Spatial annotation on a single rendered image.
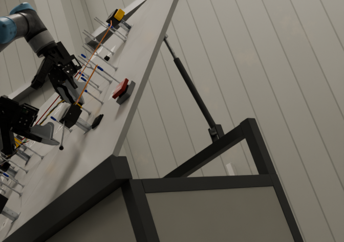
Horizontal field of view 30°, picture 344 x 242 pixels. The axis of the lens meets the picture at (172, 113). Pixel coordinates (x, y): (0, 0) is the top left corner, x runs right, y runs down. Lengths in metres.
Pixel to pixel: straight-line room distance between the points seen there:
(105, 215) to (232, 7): 3.62
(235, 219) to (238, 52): 3.29
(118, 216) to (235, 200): 0.38
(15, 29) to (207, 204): 0.76
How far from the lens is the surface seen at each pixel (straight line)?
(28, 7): 2.06
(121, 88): 1.83
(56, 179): 1.98
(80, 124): 1.99
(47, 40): 2.03
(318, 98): 4.65
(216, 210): 1.79
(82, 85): 2.03
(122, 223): 1.66
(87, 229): 1.78
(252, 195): 1.93
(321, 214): 4.57
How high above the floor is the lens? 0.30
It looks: 22 degrees up
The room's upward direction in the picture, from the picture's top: 19 degrees counter-clockwise
